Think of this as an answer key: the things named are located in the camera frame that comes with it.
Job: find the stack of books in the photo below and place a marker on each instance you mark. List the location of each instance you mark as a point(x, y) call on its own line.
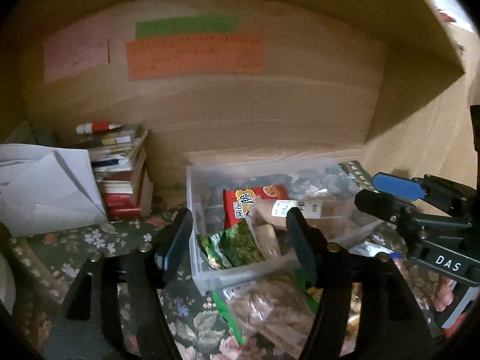
point(118, 160)

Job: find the white folded papers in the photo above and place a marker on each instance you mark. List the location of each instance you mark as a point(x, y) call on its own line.
point(46, 189)

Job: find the red white glue stick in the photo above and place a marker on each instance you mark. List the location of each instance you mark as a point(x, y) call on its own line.
point(96, 127)

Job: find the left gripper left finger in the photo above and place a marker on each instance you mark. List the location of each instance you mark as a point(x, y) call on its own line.
point(89, 325)

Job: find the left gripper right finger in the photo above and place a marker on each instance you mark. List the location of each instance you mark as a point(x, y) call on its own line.
point(391, 325)

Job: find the beige wafer block pack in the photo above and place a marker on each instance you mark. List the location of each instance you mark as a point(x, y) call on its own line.
point(267, 241)

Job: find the clear bag brown cookies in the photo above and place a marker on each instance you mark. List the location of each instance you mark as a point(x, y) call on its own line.
point(280, 306)

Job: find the pink sticky note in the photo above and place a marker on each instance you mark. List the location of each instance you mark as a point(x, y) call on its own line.
point(75, 48)

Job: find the clear plastic storage bin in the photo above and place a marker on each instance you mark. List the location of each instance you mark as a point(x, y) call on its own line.
point(322, 188)

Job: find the green sticky note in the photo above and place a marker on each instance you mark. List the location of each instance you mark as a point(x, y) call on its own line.
point(185, 25)

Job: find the green seaweed snack packet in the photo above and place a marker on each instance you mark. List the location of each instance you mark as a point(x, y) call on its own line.
point(229, 248)

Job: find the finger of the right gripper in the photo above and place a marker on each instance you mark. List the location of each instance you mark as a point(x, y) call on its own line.
point(383, 206)
point(407, 189)

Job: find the person right hand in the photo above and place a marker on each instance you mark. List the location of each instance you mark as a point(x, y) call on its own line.
point(432, 291)

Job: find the orange sticky note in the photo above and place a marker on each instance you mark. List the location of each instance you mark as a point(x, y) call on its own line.
point(210, 53)

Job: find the red snack packet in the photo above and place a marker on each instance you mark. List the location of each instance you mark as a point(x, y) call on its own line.
point(237, 202)

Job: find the floral dark green tablecloth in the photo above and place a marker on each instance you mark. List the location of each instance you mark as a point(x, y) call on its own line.
point(201, 325)

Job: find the blue white chip bag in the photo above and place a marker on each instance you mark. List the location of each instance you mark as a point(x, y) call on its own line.
point(382, 245)

